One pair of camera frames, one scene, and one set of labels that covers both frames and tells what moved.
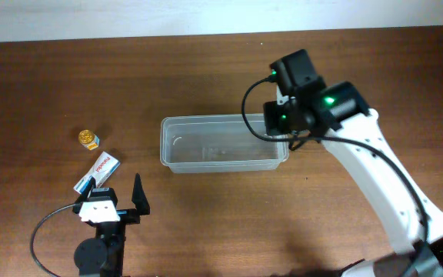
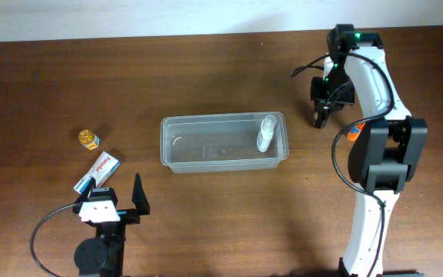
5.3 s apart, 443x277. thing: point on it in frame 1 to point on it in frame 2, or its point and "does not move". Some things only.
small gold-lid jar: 88,139 does not move
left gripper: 128,211 does not move
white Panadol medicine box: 101,170 does not move
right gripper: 274,120 to 324,102
